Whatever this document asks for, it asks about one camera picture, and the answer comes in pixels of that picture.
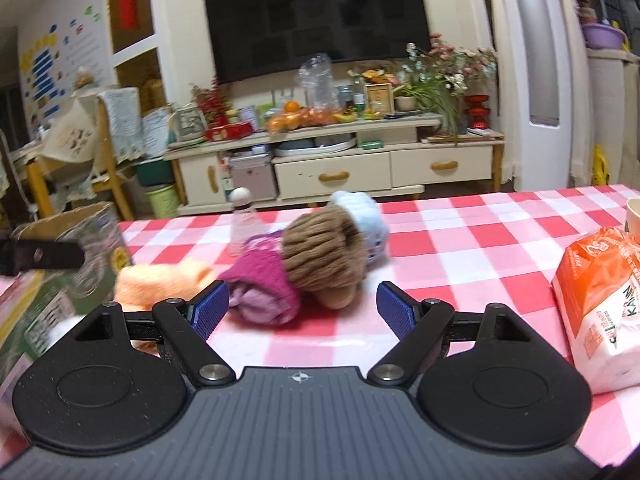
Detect brown ribbed knit hat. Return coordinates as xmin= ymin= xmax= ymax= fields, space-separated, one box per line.
xmin=281 ymin=208 xmax=370 ymax=309

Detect light green trash bin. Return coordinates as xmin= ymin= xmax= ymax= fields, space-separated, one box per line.
xmin=146 ymin=182 xmax=181 ymax=219

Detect wooden chair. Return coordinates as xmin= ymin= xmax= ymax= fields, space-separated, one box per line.
xmin=25 ymin=95 xmax=136 ymax=221

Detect white round tray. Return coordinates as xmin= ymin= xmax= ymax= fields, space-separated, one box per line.
xmin=274 ymin=134 xmax=357 ymax=157

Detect red flat box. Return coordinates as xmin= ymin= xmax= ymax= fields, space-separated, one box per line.
xmin=204 ymin=121 xmax=254 ymax=141

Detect cream TV cabinet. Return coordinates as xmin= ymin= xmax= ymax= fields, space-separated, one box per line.
xmin=164 ymin=112 xmax=506 ymax=208

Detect potted green plant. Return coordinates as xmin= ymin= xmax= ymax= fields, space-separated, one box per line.
xmin=392 ymin=82 xmax=468 ymax=133

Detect beige printed tote bag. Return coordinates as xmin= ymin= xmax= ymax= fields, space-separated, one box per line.
xmin=37 ymin=95 xmax=98 ymax=171

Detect black television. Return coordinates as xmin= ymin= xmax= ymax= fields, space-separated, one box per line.
xmin=201 ymin=0 xmax=432 ymax=84

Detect pile of oranges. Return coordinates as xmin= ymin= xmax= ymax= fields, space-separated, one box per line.
xmin=265 ymin=101 xmax=343 ymax=133

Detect knitted lace chair cover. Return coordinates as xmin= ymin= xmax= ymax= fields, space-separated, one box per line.
xmin=96 ymin=86 xmax=146 ymax=165

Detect pink white flower bouquet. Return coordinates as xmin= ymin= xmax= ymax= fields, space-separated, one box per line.
xmin=405 ymin=34 xmax=498 ymax=96

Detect red berry branches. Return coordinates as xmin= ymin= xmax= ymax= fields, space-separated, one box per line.
xmin=190 ymin=77 xmax=233 ymax=123

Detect magenta towel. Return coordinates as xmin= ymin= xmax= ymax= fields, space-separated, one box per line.
xmin=218 ymin=232 xmax=301 ymax=328

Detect wooden picture frame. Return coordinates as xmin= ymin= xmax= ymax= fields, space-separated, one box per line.
xmin=364 ymin=84 xmax=396 ymax=117

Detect dark green storage bin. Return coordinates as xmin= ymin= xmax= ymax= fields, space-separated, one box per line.
xmin=135 ymin=157 xmax=173 ymax=186

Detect orange towel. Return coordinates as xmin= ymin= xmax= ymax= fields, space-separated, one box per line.
xmin=114 ymin=257 xmax=217 ymax=356

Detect light blue plush toy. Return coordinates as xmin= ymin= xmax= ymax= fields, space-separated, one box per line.
xmin=327 ymin=190 xmax=391 ymax=263

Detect clear plastic bottle white cap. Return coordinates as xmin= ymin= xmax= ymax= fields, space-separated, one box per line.
xmin=227 ymin=186 xmax=262 ymax=257

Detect pink silver case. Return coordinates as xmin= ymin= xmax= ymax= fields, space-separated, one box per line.
xmin=229 ymin=152 xmax=278 ymax=202

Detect white paper sheet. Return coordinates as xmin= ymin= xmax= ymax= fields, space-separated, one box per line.
xmin=141 ymin=107 xmax=174 ymax=157

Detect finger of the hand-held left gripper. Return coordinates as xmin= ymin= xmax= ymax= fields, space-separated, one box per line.
xmin=0 ymin=239 xmax=86 ymax=277

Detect purple basin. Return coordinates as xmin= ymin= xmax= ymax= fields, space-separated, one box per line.
xmin=581 ymin=22 xmax=627 ymax=51

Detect wall poster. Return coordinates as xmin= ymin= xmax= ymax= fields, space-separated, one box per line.
xmin=17 ymin=5 xmax=113 ymax=131

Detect white standing air conditioner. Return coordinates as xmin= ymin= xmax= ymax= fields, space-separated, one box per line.
xmin=492 ymin=0 xmax=588 ymax=193

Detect red candle holder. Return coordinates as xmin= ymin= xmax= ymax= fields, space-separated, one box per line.
xmin=464 ymin=94 xmax=490 ymax=131

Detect clear plastic bag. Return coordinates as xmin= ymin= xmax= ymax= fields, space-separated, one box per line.
xmin=296 ymin=53 xmax=335 ymax=111

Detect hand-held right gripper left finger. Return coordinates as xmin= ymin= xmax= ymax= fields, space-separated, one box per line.
xmin=79 ymin=280 xmax=238 ymax=388

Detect orange white packet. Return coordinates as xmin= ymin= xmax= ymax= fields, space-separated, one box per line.
xmin=551 ymin=226 xmax=640 ymax=395

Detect printed cardboard box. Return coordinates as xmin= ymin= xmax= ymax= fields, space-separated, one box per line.
xmin=0 ymin=201 xmax=132 ymax=391

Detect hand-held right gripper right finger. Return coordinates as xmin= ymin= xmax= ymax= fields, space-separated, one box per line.
xmin=366 ymin=281 xmax=532 ymax=387

